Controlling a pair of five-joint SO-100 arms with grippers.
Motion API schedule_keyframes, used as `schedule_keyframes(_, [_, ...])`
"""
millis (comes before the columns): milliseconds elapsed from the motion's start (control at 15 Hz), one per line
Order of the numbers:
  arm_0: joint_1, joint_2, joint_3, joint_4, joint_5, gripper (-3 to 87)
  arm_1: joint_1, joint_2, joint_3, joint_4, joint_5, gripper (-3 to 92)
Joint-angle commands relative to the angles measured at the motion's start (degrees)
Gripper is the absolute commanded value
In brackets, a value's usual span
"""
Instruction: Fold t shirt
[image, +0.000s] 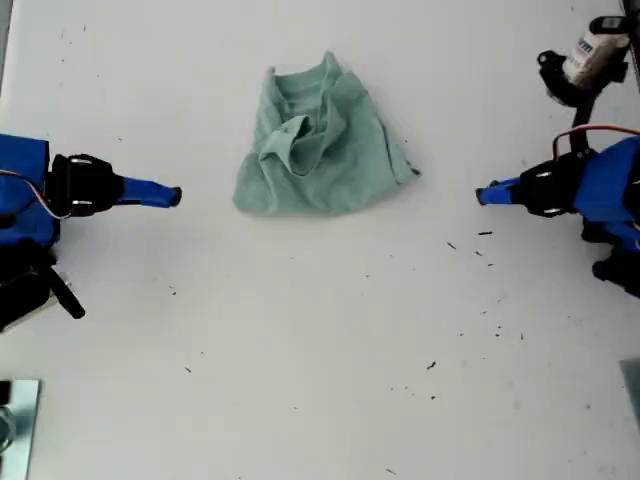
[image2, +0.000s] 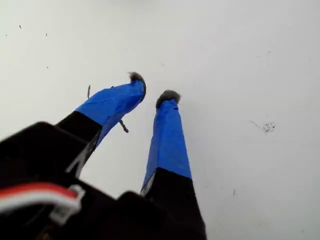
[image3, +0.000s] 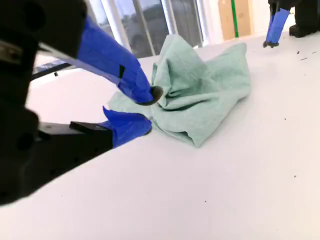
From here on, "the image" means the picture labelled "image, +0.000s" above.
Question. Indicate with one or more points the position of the gripper camera stalk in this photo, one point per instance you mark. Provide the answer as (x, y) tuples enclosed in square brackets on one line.
[(582, 120)]

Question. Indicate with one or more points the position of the black clamp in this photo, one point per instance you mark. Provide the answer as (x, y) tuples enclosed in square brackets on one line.
[(4, 392)]

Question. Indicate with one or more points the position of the green t shirt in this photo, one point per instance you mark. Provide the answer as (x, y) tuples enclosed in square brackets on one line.
[(325, 185)]

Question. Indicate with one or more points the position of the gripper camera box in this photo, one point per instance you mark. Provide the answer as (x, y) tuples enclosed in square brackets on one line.
[(25, 300), (590, 57)]

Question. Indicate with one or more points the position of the grey metal plate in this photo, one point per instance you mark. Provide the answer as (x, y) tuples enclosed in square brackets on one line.
[(25, 425)]

